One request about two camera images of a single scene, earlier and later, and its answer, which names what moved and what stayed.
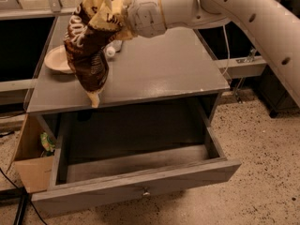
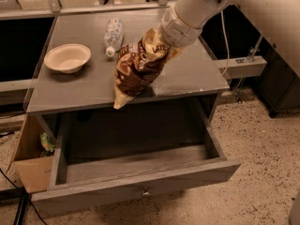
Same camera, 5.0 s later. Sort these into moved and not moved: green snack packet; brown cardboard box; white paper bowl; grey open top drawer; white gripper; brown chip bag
Moved: brown chip bag; white gripper
Not moved: white paper bowl; grey open top drawer; green snack packet; brown cardboard box
